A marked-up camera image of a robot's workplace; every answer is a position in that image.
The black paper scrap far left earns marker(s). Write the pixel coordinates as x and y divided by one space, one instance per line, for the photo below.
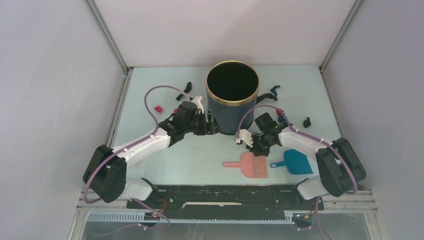
187 89

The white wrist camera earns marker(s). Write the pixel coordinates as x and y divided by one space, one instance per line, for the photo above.
244 136
198 101

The black paper scrap by bin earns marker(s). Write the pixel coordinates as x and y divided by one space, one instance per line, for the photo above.
262 97

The grey slotted cable duct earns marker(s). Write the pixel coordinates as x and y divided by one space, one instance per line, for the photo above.
137 217

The dark blue gold-rimmed bin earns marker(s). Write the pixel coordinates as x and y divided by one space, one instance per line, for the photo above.
232 89

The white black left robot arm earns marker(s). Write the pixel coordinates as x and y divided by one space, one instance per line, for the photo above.
106 173

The right aluminium frame post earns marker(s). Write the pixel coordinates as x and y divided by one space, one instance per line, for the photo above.
355 8

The black paper scrap right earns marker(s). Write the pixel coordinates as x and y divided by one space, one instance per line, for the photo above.
307 122

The black mounting base plate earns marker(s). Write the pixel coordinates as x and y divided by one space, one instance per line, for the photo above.
229 202

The blue dustpan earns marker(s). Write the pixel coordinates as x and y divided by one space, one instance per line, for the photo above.
295 162

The pink hand brush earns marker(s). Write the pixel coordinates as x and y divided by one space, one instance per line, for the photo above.
252 167

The small electronics board left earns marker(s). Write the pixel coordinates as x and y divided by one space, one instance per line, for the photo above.
150 216

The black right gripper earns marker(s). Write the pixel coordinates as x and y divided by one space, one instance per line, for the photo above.
256 151

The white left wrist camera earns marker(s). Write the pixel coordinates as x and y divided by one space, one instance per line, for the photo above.
198 101

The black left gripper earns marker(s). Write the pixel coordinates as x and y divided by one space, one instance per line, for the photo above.
212 128

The small electronics board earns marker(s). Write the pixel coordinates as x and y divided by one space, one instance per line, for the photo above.
301 217
150 216

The dark blue paper scrap right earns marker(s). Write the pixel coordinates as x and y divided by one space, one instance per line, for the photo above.
281 118

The aluminium frame post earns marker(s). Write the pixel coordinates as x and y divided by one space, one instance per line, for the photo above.
104 30
355 8

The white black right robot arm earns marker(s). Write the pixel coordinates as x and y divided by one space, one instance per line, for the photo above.
339 167

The red paper scrap right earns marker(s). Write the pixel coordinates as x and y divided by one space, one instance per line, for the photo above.
279 111

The aluminium front rail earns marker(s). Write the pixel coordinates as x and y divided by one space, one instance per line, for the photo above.
362 202

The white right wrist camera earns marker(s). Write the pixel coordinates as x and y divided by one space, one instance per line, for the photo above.
244 136

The small electronics board right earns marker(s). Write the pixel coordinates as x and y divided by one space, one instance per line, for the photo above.
301 217

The small pink paper scrap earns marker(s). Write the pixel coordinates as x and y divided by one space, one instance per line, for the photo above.
158 109

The left aluminium frame post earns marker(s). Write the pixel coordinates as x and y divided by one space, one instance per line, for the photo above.
104 30

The blue paper scrap far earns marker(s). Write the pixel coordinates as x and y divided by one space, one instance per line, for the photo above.
274 90

